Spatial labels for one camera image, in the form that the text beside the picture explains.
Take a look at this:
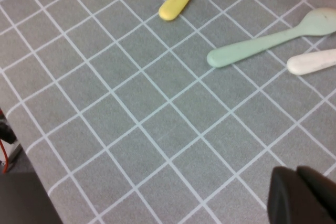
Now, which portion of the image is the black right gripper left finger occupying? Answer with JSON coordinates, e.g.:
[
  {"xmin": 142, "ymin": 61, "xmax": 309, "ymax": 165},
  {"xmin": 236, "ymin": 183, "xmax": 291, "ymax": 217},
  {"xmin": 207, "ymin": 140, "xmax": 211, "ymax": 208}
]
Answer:
[{"xmin": 267, "ymin": 166, "xmax": 333, "ymax": 224}]

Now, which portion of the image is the black object beside table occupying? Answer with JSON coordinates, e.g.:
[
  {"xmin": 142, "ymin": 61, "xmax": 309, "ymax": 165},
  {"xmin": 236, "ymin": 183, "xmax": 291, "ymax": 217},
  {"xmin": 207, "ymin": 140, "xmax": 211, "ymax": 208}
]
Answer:
[{"xmin": 0, "ymin": 107, "xmax": 17, "ymax": 145}]

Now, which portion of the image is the pale green plastic spoon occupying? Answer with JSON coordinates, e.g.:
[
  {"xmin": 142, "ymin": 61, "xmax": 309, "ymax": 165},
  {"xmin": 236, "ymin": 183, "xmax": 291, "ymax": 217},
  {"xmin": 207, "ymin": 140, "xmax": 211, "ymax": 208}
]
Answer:
[{"xmin": 206, "ymin": 7, "xmax": 336, "ymax": 68}]

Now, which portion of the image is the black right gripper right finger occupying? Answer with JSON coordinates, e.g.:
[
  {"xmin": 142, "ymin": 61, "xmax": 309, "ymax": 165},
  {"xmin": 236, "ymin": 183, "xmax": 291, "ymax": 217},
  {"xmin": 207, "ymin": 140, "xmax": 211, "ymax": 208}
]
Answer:
[{"xmin": 296, "ymin": 165, "xmax": 336, "ymax": 224}]

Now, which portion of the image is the thin orange wire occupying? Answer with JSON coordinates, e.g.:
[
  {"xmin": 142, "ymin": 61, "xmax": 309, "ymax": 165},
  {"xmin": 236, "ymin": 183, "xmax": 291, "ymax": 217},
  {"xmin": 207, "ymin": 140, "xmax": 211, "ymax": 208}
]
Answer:
[{"xmin": 0, "ymin": 138, "xmax": 8, "ymax": 174}]

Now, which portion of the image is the grey white-grid tablecloth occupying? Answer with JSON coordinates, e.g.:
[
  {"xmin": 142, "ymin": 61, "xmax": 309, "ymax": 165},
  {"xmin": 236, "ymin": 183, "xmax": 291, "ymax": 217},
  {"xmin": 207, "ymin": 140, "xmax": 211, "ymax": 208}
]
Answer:
[{"xmin": 0, "ymin": 0, "xmax": 336, "ymax": 224}]

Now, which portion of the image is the white plastic knife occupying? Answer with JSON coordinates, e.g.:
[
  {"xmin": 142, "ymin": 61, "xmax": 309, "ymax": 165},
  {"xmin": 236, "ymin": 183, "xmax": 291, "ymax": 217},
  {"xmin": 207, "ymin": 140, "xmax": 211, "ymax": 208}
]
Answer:
[{"xmin": 286, "ymin": 48, "xmax": 336, "ymax": 76}]

